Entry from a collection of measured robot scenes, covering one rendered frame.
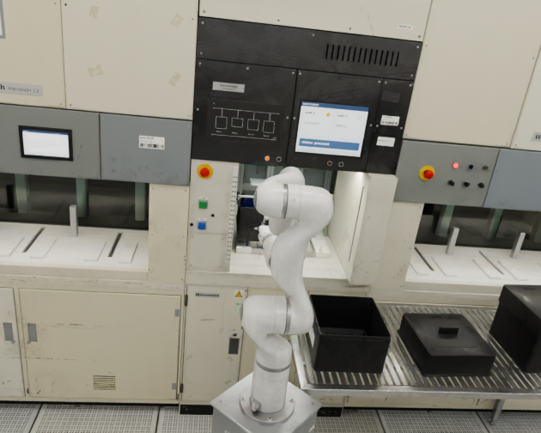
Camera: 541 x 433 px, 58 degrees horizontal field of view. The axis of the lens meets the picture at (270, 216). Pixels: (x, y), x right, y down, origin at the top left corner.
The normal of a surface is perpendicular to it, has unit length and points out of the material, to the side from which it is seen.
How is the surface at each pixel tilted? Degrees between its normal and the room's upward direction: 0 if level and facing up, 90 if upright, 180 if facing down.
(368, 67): 90
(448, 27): 90
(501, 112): 90
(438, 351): 0
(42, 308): 90
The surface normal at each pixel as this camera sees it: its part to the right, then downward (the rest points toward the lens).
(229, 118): 0.09, 0.40
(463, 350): 0.11, -0.92
